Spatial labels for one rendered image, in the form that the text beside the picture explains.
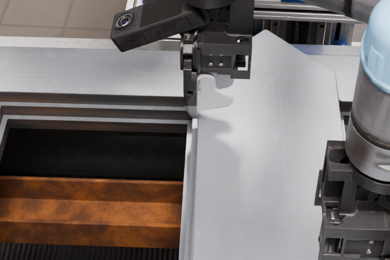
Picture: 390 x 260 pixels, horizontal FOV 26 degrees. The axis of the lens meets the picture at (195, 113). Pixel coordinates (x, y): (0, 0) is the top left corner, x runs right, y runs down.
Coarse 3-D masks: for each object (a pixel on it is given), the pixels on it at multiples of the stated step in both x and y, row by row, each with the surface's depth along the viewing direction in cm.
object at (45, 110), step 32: (0, 96) 110; (32, 96) 110; (64, 96) 110; (96, 96) 110; (128, 96) 109; (0, 128) 110; (32, 128) 112; (64, 128) 112; (96, 128) 112; (128, 128) 111; (160, 128) 111; (192, 128) 107; (0, 160) 108; (192, 160) 104; (192, 192) 100; (192, 224) 94
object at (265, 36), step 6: (264, 30) 118; (258, 36) 117; (264, 36) 117; (270, 36) 117; (276, 36) 117; (252, 42) 116; (258, 42) 116; (264, 42) 116; (270, 42) 116; (276, 42) 116; (282, 42) 116
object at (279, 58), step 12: (252, 48) 116; (264, 48) 116; (276, 48) 116; (288, 48) 116; (252, 60) 114; (264, 60) 114; (276, 60) 114; (288, 60) 114; (300, 60) 114; (312, 60) 114; (252, 72) 112; (264, 72) 112; (276, 72) 112; (288, 72) 112; (300, 72) 112; (312, 72) 112; (324, 72) 112
